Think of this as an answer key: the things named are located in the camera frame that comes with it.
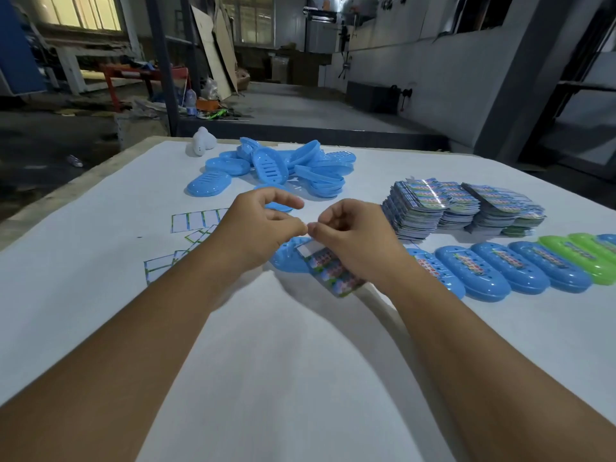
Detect person's left hand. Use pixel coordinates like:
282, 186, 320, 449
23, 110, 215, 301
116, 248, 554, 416
207, 187, 309, 280

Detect person's right hand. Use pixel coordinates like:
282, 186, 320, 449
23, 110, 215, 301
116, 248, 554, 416
307, 198, 410, 289

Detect green-edged sticker sheet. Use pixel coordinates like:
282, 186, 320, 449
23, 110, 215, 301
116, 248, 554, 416
171, 208, 230, 234
296, 239, 368, 299

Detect fanned backing sheets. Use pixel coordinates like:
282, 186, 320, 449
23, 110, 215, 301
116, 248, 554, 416
185, 225, 220, 246

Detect stacks of colourful sticker sheets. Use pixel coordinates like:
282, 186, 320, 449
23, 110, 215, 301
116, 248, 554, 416
381, 177, 546, 244

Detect pile of blue soap dishes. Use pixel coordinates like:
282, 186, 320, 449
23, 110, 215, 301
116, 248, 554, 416
186, 137, 357, 213

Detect green soap dish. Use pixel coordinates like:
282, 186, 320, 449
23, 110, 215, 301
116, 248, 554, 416
567, 233, 616, 265

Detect person's right forearm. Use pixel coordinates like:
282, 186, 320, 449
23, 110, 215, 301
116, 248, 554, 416
380, 262, 616, 462

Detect person's left forearm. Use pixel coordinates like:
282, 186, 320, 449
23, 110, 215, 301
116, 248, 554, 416
0, 247, 241, 462

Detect black box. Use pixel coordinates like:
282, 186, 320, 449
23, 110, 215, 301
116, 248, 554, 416
346, 81, 400, 115

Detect small white plastic figure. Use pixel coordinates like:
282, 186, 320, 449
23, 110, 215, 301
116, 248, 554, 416
191, 126, 218, 157

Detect pale wooden crate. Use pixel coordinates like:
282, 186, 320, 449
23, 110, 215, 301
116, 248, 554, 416
115, 115, 169, 151

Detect pale leaning plywood board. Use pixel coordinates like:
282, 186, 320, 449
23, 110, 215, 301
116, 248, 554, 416
191, 5, 233, 101

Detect brown leaning board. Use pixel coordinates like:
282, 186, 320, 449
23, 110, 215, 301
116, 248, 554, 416
213, 2, 239, 92

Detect red metal table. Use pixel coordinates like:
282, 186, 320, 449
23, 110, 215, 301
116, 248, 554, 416
101, 65, 189, 114

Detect silver machine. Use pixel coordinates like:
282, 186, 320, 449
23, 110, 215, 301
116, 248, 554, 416
303, 0, 350, 55

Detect wide window with grid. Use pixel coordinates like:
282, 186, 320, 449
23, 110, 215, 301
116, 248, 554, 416
221, 0, 276, 46

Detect grey slanted pillar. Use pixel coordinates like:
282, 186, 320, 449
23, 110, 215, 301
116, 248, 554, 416
474, 0, 583, 162

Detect large bright window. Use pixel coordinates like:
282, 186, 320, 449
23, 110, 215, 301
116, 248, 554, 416
36, 0, 122, 32

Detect blue and white machine cabinet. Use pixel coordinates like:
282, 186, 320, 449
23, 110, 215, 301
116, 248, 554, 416
0, 0, 47, 97

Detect thick dark steel post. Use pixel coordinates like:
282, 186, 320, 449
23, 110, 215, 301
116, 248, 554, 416
144, 0, 182, 138

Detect thin dark steel post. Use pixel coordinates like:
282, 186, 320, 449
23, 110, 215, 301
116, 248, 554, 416
179, 0, 202, 94

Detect white metal workbench frame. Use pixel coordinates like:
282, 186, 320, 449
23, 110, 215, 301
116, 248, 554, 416
43, 42, 143, 96

